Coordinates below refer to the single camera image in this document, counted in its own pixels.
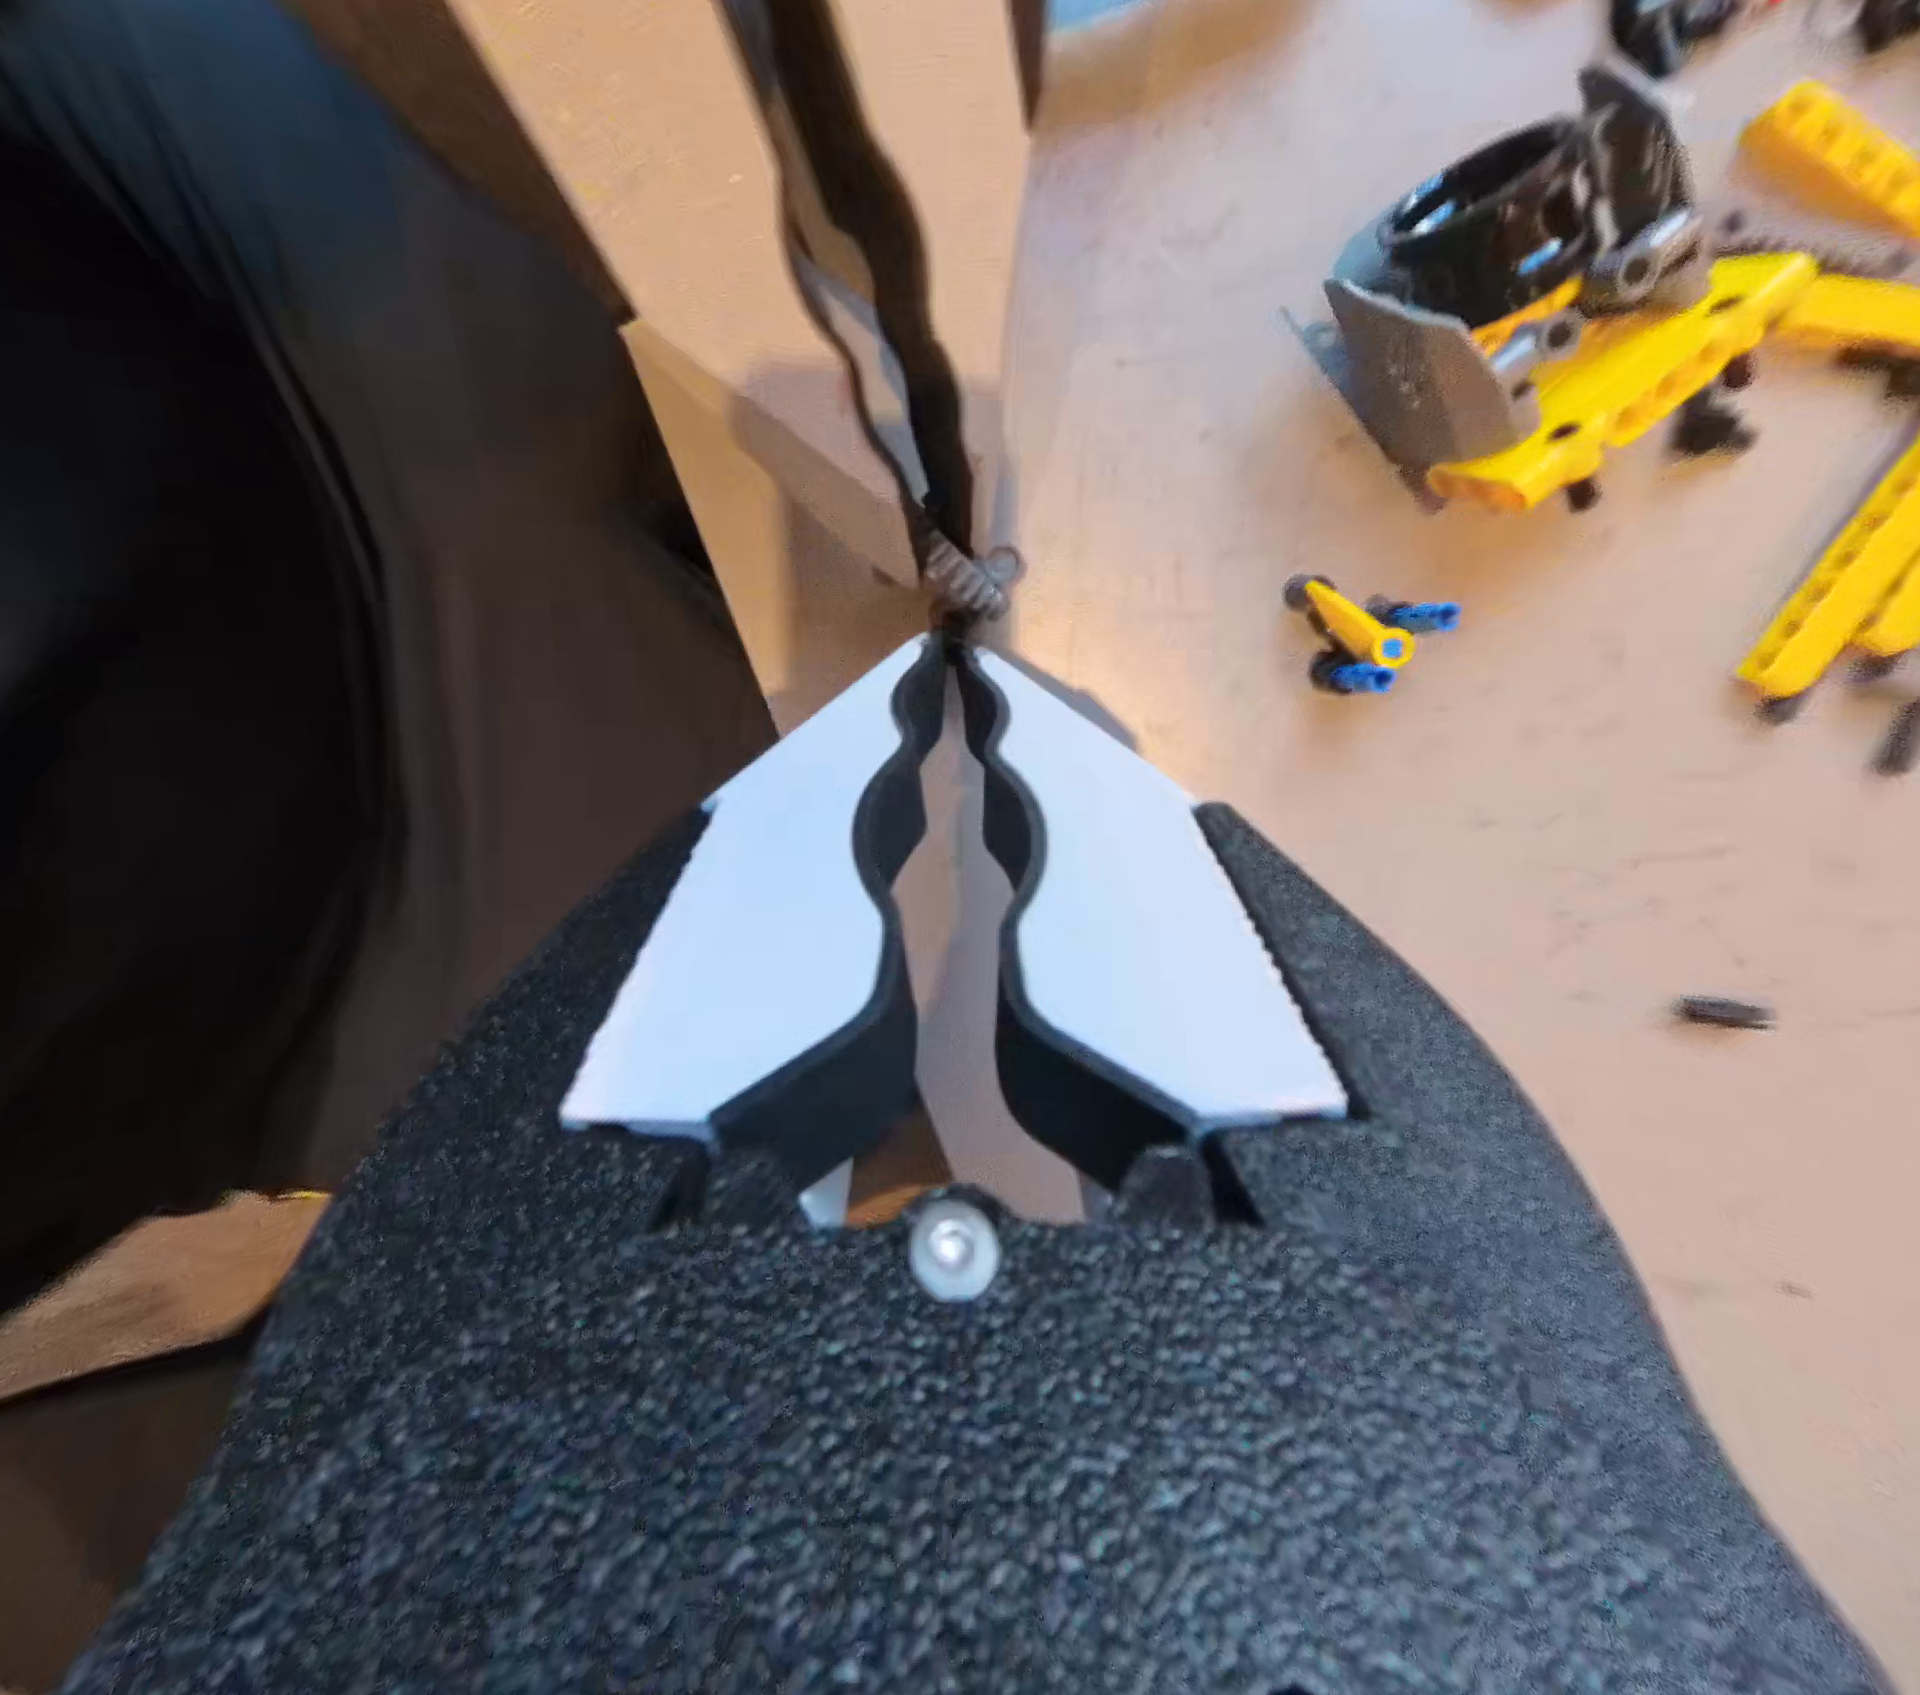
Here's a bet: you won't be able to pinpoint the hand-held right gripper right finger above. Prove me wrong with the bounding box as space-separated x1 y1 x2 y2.
961 642 1353 1134

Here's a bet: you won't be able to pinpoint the yellow wedge piece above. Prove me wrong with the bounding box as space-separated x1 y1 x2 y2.
1296 578 1420 672

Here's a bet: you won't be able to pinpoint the yellow grey wheel assembly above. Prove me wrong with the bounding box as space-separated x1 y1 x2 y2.
1283 69 1825 516

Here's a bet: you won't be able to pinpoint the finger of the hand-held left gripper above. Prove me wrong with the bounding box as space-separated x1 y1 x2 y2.
763 0 1034 552
372 0 941 590

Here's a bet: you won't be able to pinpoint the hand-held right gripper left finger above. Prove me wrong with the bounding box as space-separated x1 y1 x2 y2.
559 634 950 1150

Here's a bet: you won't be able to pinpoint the person's legs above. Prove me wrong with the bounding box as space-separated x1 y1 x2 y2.
224 0 782 1202

